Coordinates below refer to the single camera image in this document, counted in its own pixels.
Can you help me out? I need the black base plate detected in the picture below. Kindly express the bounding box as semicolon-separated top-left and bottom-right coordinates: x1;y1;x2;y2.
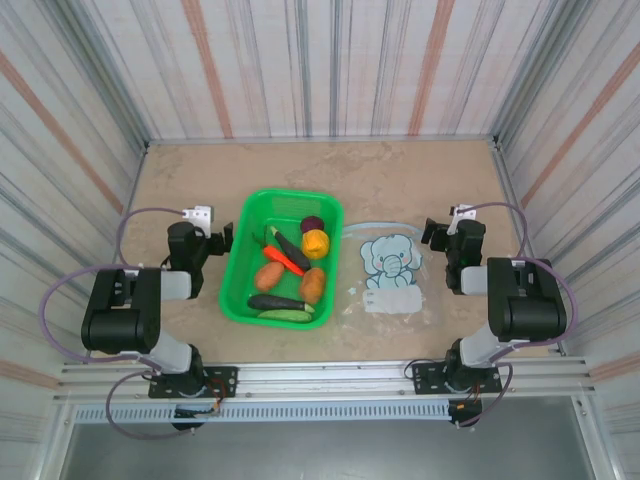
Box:
148;366;239;400
412;360;503;396

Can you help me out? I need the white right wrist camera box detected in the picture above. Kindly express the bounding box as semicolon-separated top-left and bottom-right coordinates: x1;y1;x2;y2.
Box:
448;203;479;236

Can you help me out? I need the dark eggplant with green stem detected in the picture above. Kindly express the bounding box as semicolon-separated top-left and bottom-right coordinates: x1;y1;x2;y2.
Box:
246;293;317;314

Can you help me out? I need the aluminium mounting rail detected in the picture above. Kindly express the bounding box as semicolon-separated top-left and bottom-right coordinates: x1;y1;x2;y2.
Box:
53;356;597;407

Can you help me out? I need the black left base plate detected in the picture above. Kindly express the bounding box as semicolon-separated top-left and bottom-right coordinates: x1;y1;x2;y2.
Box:
148;366;239;400

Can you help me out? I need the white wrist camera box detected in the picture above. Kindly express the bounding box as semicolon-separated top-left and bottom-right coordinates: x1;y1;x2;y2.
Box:
448;203;479;236
180;204;214;227

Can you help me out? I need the green plastic basket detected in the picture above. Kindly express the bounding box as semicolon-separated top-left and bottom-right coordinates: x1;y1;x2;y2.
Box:
218;187;346;331

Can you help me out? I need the green cucumber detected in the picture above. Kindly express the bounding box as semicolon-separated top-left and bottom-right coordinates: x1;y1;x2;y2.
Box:
256;309;314;323

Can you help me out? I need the dark eggplant with yellow stem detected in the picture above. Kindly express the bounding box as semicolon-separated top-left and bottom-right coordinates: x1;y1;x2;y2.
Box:
269;225;308;274

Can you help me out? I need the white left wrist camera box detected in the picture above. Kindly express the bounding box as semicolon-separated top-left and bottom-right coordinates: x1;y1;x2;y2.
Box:
180;204;214;227

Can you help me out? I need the clear elephant print zip-top bag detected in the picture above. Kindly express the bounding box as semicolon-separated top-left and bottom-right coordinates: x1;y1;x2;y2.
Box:
335;221;432;331

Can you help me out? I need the orange red carrot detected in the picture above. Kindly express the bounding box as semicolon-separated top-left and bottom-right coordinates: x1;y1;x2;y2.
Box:
263;244;305;277

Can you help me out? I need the slotted grey cable duct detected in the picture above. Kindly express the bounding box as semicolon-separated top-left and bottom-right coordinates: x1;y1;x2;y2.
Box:
72;402;452;425

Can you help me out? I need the yellow orange pumpkin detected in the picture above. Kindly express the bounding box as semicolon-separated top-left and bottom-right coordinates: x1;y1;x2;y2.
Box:
300;228;332;261

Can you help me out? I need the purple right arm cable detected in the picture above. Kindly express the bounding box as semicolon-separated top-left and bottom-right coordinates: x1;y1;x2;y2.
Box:
457;201;578;430

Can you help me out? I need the brown orange potato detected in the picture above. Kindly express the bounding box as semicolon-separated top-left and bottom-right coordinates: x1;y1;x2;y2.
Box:
254;262;286;293
298;267;328;306

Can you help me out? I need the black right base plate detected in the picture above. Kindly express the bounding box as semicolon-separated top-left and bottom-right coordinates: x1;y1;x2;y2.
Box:
412;360;503;396

